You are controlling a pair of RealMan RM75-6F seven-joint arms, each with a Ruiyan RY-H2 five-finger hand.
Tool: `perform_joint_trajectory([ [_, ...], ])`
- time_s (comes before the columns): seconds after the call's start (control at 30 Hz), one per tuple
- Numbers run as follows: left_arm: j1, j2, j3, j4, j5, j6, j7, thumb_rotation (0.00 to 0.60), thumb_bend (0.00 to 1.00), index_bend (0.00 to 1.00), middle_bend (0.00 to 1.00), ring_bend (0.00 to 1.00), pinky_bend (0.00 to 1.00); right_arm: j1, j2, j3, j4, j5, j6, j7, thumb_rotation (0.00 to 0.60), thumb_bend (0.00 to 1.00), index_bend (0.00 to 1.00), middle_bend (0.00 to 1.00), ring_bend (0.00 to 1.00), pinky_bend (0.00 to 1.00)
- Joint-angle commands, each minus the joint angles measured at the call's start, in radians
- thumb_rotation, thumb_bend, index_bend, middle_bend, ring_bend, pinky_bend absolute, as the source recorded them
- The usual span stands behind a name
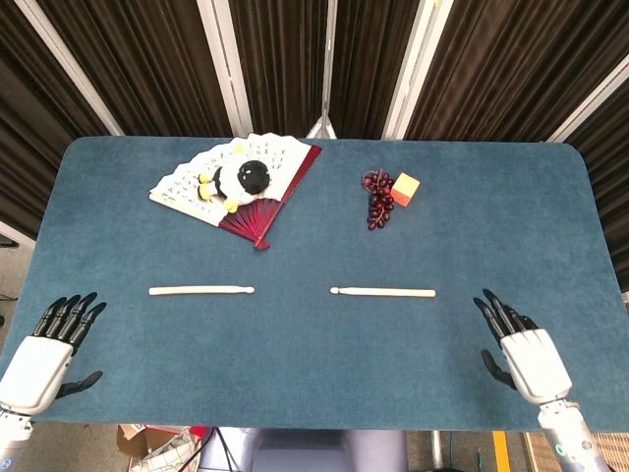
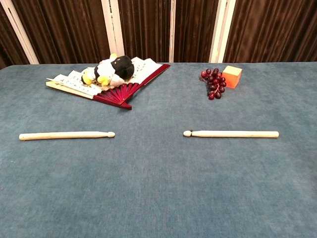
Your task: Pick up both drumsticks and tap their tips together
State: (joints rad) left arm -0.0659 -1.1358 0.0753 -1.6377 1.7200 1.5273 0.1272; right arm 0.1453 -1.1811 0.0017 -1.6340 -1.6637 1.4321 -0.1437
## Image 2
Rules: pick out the dark red grape bunch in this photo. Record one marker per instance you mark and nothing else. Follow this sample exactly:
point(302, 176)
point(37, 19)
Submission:
point(215, 84)

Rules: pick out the pale wooden drumstick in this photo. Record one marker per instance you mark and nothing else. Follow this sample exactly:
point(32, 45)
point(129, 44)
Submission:
point(62, 135)
point(235, 134)

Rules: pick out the thin white stand pole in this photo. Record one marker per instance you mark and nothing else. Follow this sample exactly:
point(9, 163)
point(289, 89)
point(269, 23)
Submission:
point(172, 29)

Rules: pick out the blue fabric table mat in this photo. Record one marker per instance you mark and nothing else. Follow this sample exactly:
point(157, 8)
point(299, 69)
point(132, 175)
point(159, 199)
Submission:
point(158, 186)

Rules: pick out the black white yellow plush toy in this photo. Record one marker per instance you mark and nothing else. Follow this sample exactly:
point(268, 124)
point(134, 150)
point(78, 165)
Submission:
point(121, 67)

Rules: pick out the brown pleated curtain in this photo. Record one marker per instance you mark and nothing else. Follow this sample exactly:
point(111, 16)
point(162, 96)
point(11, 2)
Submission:
point(62, 29)

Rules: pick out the orange yellow cube block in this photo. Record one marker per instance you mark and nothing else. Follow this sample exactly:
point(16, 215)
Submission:
point(231, 79)

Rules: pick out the red ribbed paper folding fan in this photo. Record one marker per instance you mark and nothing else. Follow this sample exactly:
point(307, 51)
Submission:
point(119, 95)

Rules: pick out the white partition frame post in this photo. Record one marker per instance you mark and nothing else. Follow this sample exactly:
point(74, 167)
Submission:
point(221, 24)
point(22, 37)
point(112, 24)

